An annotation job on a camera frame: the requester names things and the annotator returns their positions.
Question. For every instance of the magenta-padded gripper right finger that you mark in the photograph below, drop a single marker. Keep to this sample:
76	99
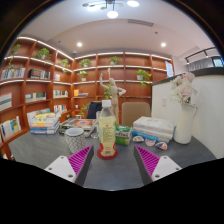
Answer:
166	165

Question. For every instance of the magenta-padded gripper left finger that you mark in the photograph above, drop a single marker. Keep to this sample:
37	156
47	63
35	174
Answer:
59	166

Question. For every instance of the clear bottle with yellow drink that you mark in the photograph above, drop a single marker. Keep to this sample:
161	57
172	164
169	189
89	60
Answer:
107	136

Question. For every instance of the stack of white books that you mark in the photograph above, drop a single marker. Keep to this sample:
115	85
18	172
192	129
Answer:
153	126

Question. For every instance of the white jug vase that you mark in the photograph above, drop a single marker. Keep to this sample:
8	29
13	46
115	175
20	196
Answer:
184	126

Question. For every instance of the stack of colourful books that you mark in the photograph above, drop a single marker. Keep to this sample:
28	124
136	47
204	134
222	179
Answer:
45	124

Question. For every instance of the stack of magazines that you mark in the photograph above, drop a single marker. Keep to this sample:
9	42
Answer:
80	125

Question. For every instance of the green and white box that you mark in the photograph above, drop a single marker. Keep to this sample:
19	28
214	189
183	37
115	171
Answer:
124	135

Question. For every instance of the beige chair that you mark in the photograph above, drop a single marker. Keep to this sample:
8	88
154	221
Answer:
136	113

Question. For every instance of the dark chair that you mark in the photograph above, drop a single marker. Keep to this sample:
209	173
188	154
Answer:
93	109

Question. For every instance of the pink and white flower bouquet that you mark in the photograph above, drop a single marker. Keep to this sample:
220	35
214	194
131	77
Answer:
182	90

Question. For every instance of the wooden artist mannequin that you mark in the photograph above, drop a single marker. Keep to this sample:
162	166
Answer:
114	95

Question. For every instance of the grey curtain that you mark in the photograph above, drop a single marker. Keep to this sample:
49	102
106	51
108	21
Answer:
200	65

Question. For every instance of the round recessed ceiling light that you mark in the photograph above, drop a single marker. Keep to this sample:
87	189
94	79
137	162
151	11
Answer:
79	44
163	44

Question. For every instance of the ceiling air vent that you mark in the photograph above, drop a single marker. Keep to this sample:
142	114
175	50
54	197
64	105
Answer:
140	22

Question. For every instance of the branched ceiling lamp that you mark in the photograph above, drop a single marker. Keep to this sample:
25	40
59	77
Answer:
112	10

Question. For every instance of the wooden wall shelf unit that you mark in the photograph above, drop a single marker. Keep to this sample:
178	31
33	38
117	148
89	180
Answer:
43	86

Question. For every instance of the black track light rail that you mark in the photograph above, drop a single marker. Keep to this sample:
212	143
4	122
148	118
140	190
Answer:
200	52

